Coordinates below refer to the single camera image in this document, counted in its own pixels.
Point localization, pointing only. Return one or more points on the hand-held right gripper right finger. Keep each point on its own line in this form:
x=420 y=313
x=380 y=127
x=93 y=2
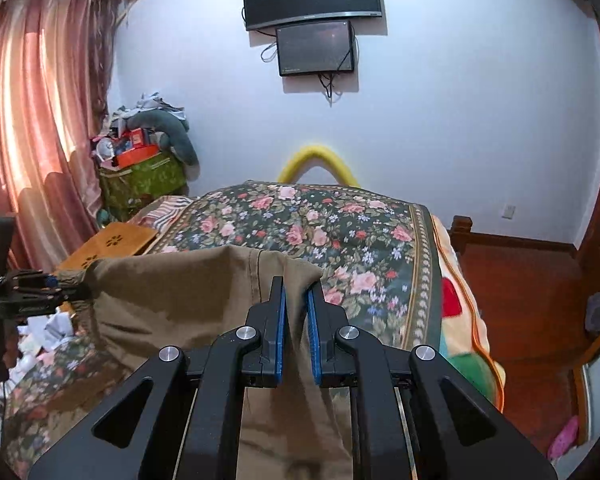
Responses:
x=312 y=340

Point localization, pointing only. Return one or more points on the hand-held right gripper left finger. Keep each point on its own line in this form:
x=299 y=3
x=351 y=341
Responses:
x=279 y=332

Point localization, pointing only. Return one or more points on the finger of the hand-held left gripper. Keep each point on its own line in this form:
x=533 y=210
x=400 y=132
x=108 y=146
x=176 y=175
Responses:
x=45 y=302
x=37 y=279

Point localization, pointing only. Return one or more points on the olive brown pants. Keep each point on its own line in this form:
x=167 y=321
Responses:
x=190 y=300

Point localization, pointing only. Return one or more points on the crumpled white paper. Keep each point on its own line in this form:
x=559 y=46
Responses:
x=47 y=332

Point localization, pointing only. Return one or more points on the wooden board with flower cutouts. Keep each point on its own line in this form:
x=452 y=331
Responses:
x=115 y=242

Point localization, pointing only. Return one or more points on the dark floral blanket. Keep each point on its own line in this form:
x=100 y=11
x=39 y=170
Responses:
x=330 y=230

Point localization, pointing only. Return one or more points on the green patterned storage box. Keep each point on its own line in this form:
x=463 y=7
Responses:
x=140 y=182

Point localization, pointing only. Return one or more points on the pink curtain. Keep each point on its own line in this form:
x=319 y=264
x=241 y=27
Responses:
x=35 y=110

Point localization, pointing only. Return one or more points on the striped cloth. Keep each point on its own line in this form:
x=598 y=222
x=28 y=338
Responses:
x=165 y=210

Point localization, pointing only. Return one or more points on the peach fleece blanket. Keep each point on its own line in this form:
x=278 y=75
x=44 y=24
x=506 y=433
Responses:
x=460 y=305

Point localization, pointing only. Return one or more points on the orange cardboard box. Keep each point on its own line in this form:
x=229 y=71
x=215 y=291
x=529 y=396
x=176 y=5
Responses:
x=137 y=156

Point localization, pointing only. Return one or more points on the small red box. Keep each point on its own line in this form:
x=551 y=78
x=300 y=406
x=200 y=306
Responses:
x=137 y=139

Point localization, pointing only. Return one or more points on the wooden bedpost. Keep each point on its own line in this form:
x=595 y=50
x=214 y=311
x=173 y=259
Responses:
x=461 y=232

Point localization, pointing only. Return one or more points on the yellow foam arch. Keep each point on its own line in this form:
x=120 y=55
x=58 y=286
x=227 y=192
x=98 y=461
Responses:
x=315 y=152

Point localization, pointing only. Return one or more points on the pile of grey clothes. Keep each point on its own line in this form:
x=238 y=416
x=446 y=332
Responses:
x=147 y=102

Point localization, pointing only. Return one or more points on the pink plastic item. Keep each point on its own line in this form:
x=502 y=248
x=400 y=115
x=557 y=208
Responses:
x=564 y=437

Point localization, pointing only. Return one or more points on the white wall socket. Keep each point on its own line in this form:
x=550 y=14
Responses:
x=509 y=211

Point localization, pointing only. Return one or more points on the small black wall monitor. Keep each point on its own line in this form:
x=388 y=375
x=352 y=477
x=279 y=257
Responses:
x=315 y=47

